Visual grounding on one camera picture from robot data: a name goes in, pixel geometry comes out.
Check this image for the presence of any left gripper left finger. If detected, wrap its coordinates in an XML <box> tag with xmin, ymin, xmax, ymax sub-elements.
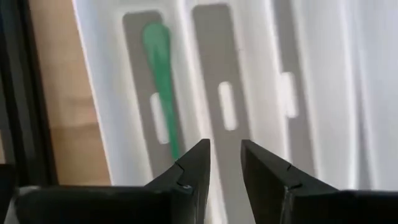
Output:
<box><xmin>12</xmin><ymin>138</ymin><xmax>211</xmax><ymax>224</ymax></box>

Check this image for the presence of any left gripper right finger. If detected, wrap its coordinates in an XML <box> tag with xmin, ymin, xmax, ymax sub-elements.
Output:
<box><xmin>240</xmin><ymin>139</ymin><xmax>398</xmax><ymax>224</ymax></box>

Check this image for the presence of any white plastic cutlery tray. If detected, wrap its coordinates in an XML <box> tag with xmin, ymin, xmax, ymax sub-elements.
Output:
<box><xmin>73</xmin><ymin>0</ymin><xmax>398</xmax><ymax>224</ymax></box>

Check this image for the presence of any green-handled gold spoon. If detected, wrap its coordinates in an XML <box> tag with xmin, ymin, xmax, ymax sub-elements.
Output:
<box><xmin>142</xmin><ymin>22</ymin><xmax>180</xmax><ymax>161</ymax></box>

